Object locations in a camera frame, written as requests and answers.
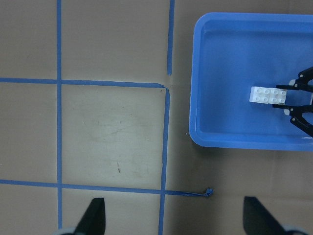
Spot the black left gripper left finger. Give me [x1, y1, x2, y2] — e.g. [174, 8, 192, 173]
[73, 198, 106, 235]

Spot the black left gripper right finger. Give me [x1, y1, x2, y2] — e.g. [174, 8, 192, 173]
[244, 196, 286, 235]

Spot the green handled reacher grabber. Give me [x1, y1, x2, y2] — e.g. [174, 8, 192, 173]
[272, 67, 313, 137]

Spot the white assembled lego block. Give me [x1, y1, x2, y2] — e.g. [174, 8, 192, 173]
[249, 86, 287, 105]

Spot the blue plastic tray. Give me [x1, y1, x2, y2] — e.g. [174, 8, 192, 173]
[189, 13, 313, 151]

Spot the brown paper table cover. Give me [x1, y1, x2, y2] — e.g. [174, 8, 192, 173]
[0, 0, 313, 235]

